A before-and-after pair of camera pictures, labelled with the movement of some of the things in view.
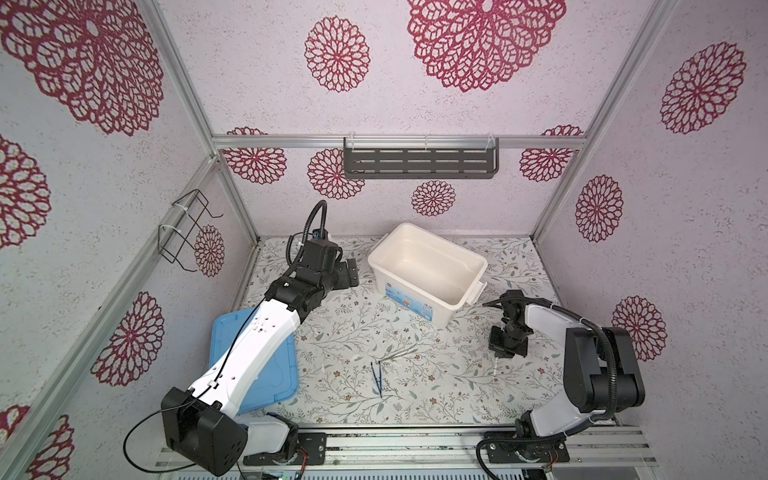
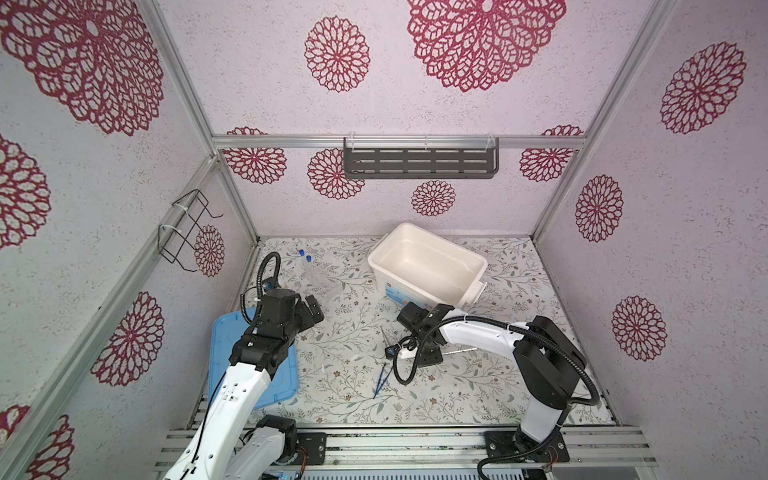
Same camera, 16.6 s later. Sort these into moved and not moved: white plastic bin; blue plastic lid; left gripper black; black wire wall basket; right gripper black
Moved: right gripper black; left gripper black
Not moved: black wire wall basket; white plastic bin; blue plastic lid
